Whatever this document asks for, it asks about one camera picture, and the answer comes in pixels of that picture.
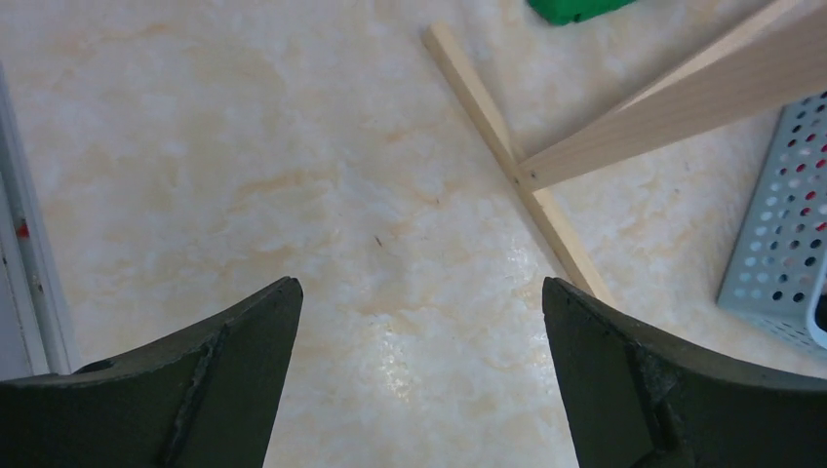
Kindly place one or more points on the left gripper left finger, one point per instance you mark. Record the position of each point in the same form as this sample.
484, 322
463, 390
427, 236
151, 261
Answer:
204, 396

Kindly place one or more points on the blue plastic basket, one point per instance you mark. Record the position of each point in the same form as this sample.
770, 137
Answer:
776, 276

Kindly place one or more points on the green folded cloth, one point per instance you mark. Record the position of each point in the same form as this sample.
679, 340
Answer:
562, 12

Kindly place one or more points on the wooden clothes rack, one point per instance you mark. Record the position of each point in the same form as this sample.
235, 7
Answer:
764, 62

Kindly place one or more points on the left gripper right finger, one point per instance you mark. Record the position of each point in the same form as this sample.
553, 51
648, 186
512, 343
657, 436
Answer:
637, 396

